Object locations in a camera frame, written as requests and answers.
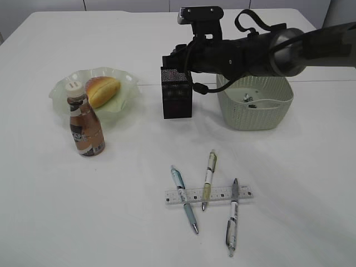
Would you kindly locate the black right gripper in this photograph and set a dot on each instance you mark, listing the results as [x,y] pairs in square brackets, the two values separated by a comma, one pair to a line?
[177,58]

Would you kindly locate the paper ball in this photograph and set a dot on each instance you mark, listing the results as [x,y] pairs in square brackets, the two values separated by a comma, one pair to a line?
[249,99]

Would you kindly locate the sugared bread bun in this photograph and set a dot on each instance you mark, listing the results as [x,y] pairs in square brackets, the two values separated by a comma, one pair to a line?
[100,90]

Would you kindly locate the brown coffee bottle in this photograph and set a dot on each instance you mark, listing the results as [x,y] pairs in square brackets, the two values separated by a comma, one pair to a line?
[84,125]

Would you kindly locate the clear plastic ruler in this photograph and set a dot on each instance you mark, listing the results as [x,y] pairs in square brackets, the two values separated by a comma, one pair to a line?
[218,194]

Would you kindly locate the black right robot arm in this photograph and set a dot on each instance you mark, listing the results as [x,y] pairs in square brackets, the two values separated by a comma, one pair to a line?
[266,51]

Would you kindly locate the black mesh pen holder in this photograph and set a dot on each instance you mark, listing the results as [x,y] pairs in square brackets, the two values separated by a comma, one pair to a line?
[176,94]

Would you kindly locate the green plastic basket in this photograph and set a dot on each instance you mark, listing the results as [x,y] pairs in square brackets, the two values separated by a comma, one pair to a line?
[272,97]

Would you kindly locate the green wavy glass plate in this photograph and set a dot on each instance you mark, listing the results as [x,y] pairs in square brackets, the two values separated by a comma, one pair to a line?
[108,112]

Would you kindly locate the yellow grip pen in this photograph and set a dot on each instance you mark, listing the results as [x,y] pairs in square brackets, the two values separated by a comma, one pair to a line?
[208,179]

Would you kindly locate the blue grip pen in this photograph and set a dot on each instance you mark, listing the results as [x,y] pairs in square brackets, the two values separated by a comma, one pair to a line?
[181,190]

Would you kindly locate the grey white pen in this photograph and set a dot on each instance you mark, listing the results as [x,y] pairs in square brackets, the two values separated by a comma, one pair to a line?
[232,226]

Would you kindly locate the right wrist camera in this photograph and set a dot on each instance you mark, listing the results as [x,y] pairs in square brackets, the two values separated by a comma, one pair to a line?
[204,20]

